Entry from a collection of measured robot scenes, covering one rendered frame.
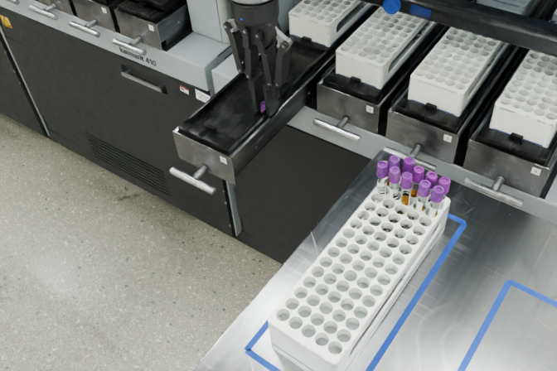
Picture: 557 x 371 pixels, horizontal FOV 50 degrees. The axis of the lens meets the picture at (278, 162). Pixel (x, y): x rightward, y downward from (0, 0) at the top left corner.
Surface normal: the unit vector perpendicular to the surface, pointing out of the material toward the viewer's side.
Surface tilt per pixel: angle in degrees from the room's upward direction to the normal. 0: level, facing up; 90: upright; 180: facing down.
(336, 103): 90
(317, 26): 90
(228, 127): 0
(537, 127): 90
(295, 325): 0
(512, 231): 0
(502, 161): 90
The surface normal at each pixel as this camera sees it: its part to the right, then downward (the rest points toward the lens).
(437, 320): -0.06, -0.70
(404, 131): -0.57, 0.61
